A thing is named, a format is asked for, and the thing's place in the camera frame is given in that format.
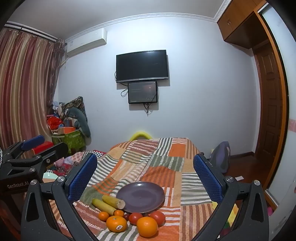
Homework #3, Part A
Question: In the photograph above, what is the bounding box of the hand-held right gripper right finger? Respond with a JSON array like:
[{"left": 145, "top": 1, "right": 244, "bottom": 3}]
[{"left": 194, "top": 153, "right": 270, "bottom": 241}]

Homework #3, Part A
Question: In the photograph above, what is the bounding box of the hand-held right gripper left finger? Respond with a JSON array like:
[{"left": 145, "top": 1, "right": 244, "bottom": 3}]
[{"left": 21, "top": 153, "right": 100, "bottom": 241}]

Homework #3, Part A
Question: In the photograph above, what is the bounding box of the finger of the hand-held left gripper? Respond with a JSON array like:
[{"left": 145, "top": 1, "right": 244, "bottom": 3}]
[
  {"left": 5, "top": 135, "right": 45, "bottom": 160},
  {"left": 0, "top": 142, "right": 69, "bottom": 183}
]

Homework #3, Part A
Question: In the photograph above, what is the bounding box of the yellow sugarcane piece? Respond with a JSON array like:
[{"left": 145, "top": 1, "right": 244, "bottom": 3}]
[
  {"left": 102, "top": 195, "right": 126, "bottom": 209},
  {"left": 92, "top": 198, "right": 117, "bottom": 215}
]

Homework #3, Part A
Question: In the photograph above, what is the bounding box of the large orange with sticker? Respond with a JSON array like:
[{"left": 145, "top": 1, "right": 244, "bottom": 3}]
[{"left": 106, "top": 215, "right": 128, "bottom": 233}]

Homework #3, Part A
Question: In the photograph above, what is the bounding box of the dark purple plate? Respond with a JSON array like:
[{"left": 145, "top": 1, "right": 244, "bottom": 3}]
[{"left": 116, "top": 181, "right": 165, "bottom": 214}]

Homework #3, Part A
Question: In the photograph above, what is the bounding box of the red tomato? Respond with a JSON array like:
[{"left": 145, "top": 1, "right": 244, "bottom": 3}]
[
  {"left": 129, "top": 212, "right": 143, "bottom": 225},
  {"left": 149, "top": 211, "right": 166, "bottom": 227}
]

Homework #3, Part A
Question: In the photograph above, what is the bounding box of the red flat box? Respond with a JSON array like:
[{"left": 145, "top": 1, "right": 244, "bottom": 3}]
[{"left": 32, "top": 141, "right": 54, "bottom": 155}]

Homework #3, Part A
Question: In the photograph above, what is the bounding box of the floral quilt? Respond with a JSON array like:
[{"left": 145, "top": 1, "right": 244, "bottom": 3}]
[{"left": 54, "top": 150, "right": 93, "bottom": 177}]

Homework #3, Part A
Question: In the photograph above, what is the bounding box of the grey purple backpack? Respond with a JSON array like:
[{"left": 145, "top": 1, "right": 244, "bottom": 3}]
[{"left": 209, "top": 141, "right": 231, "bottom": 173}]

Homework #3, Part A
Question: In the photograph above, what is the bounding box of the red plastic bag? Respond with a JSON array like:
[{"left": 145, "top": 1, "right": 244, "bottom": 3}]
[{"left": 47, "top": 115, "right": 63, "bottom": 131}]

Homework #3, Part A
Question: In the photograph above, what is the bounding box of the yellow colourful bed sheet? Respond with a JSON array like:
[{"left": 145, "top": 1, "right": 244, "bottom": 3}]
[{"left": 212, "top": 201, "right": 239, "bottom": 233}]

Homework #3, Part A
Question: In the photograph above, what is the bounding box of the patterned dark cushion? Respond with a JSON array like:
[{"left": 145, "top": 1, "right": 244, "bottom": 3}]
[{"left": 63, "top": 96, "right": 87, "bottom": 116}]

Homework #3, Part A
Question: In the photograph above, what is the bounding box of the striped red curtain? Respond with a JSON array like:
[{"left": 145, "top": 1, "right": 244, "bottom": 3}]
[{"left": 0, "top": 23, "right": 65, "bottom": 160}]

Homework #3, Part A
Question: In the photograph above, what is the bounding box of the striped patchwork blanket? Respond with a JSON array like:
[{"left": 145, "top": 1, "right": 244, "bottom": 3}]
[{"left": 46, "top": 137, "right": 238, "bottom": 241}]

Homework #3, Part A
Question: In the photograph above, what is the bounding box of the yellow foam tube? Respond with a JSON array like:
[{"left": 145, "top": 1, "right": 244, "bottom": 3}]
[{"left": 129, "top": 131, "right": 152, "bottom": 141}]

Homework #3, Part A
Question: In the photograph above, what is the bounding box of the brown wooden door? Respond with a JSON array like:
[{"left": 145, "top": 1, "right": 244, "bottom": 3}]
[{"left": 252, "top": 44, "right": 285, "bottom": 159}]

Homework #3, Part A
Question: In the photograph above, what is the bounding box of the small black monitor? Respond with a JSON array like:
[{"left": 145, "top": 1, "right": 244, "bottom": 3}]
[{"left": 128, "top": 81, "right": 158, "bottom": 104}]

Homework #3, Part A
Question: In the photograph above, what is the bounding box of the white air conditioner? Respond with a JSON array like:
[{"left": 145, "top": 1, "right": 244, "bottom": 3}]
[{"left": 66, "top": 29, "right": 108, "bottom": 56}]

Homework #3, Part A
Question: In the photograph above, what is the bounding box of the wooden overhead cabinet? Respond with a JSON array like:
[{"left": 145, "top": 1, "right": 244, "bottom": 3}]
[{"left": 217, "top": 0, "right": 269, "bottom": 49}]

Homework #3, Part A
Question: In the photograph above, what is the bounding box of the white curtain rail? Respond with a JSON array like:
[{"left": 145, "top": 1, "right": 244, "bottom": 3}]
[{"left": 4, "top": 20, "right": 58, "bottom": 43}]

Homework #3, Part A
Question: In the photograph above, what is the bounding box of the black wall television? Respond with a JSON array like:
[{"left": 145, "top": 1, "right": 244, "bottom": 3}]
[{"left": 116, "top": 49, "right": 169, "bottom": 83}]

